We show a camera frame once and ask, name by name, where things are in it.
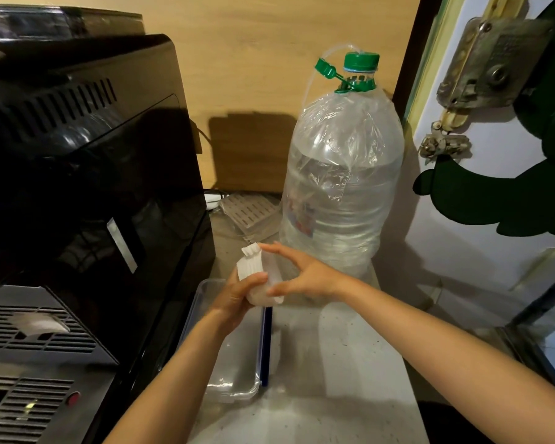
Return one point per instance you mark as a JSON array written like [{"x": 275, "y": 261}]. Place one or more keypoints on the person's right hand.
[{"x": 305, "y": 277}]

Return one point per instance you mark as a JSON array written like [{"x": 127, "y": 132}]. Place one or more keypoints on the person's left hand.
[{"x": 233, "y": 295}]

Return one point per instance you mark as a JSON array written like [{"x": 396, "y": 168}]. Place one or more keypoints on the person's left thumb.
[{"x": 254, "y": 281}]

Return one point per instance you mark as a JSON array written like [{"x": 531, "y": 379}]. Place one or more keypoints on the person's right thumb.
[{"x": 282, "y": 287}]

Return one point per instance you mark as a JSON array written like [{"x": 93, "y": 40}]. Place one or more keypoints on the white plastic container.
[{"x": 256, "y": 279}]

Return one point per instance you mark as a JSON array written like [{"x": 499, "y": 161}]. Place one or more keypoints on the person's right forearm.
[{"x": 462, "y": 360}]

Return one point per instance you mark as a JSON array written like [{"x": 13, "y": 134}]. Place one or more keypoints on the person's left forearm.
[{"x": 166, "y": 383}]

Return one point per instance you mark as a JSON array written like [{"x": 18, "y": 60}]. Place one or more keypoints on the clear plastic storage box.
[{"x": 233, "y": 337}]

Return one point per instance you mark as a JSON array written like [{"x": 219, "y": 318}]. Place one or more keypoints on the grey slotted plastic tray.
[{"x": 252, "y": 215}]

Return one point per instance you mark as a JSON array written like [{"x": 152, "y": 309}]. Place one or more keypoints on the white power strip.
[{"x": 212, "y": 198}]

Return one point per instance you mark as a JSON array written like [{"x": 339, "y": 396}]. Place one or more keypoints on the large clear water bottle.
[{"x": 342, "y": 180}]

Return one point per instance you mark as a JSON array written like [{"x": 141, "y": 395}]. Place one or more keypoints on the black coffee machine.
[{"x": 74, "y": 217}]

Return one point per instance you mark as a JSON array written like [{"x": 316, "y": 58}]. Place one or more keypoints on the metal door latch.
[{"x": 444, "y": 144}]

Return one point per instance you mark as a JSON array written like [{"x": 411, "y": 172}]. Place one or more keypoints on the white door with green decal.
[{"x": 490, "y": 171}]

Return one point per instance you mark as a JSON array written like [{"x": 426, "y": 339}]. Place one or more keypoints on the metal door lock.
[{"x": 490, "y": 64}]

